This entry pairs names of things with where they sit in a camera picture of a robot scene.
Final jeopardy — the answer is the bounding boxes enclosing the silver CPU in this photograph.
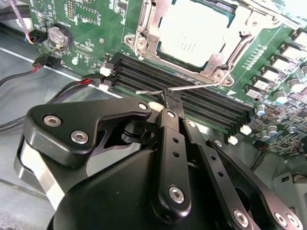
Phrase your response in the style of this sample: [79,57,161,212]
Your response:
[157,0,239,69]

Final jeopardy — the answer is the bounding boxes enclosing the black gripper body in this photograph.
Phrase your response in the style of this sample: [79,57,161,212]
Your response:
[47,122,262,230]

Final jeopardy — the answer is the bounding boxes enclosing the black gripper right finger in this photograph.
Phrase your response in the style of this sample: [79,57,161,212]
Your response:
[171,93,305,230]

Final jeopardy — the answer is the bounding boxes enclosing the metal wire locking lever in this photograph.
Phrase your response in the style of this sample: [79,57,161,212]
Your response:
[135,81,219,95]

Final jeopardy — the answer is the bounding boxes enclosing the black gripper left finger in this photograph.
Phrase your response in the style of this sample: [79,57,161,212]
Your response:
[13,89,193,223]

